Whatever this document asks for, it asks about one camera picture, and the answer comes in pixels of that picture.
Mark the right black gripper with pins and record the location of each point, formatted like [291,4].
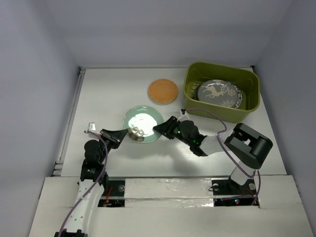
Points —
[166,127]

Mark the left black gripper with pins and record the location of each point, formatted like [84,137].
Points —
[114,137]

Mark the mint green flower plate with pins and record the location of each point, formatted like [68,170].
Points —
[139,121]

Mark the grey deer plate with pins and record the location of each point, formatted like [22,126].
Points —
[218,92]

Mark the blue floral rim plate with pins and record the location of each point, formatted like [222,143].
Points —
[239,97]

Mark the dark teal blossom plate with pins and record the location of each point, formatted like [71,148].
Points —
[196,93]

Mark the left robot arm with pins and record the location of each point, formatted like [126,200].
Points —
[94,180]

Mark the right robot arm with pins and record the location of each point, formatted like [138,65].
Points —
[246,147]

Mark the green plastic bin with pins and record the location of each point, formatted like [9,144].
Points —
[246,81]

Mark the orange woven pattern plate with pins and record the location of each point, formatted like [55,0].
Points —
[163,91]

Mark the foil covered base panel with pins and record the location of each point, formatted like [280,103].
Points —
[168,193]

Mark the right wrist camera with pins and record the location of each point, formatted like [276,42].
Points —
[183,115]

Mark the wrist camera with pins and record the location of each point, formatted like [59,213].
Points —
[183,115]
[91,128]

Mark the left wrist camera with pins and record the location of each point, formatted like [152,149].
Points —
[91,128]

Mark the left aluminium table rail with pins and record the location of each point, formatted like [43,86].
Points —
[58,165]

